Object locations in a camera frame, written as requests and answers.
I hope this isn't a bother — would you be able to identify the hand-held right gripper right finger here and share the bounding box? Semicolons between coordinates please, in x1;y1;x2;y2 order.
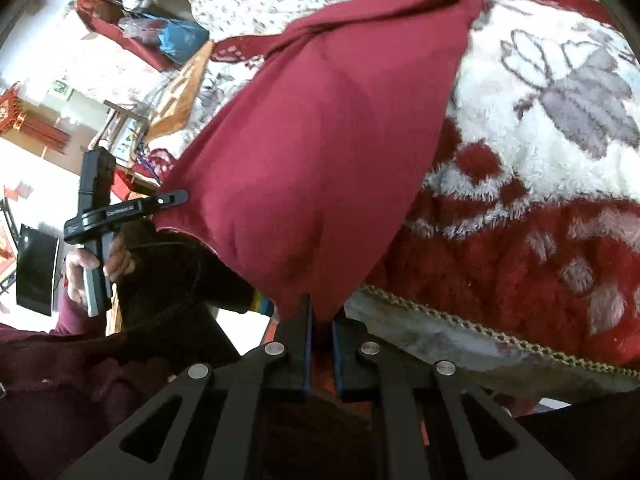
330;310;576;480

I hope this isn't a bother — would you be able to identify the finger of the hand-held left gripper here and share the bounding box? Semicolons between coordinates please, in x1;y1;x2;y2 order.
140;189;190;217

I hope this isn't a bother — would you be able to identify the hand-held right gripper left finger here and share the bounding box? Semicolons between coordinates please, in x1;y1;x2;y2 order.
57;294;316;480

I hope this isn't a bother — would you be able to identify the dark red sweatshirt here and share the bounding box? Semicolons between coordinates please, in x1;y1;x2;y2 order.
152;0;501;323

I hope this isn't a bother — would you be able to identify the person's left forearm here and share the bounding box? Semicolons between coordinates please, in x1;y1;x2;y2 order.
47;290;108;343

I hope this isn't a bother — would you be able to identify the person's left hand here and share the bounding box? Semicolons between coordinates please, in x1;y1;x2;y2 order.
65;232;137;311

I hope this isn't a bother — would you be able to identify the wooden chair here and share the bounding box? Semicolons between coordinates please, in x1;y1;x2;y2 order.
92;100;152;162

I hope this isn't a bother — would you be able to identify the rainbow striped cloth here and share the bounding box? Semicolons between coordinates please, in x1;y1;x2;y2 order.
246;287;277;319

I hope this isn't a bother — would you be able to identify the black monitor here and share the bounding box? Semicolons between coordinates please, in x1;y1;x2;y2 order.
15;224;61;317

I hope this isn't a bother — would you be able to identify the orange white plush blanket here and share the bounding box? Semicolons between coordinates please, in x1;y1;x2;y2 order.
145;40;217;143

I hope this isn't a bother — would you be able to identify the floral bedsheet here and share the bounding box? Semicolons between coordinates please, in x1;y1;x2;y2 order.
47;10;168;111

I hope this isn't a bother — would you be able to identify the blue bag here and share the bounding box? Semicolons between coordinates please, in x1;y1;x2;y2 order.
157;19;210;62

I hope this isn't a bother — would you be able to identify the dark red cloth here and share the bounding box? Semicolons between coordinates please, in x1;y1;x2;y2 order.
75;0;176;73

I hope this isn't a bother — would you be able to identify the floral quilt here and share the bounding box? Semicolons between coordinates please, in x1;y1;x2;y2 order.
192;0;601;43

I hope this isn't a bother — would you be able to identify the person's maroon top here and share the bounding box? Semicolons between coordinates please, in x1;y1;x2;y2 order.
0;322;241;480

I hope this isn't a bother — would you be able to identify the red white fleece blanket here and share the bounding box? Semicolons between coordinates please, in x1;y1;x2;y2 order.
145;0;640;406

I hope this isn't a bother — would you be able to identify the red wall decoration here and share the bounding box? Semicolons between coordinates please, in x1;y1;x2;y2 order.
0;85;71;152

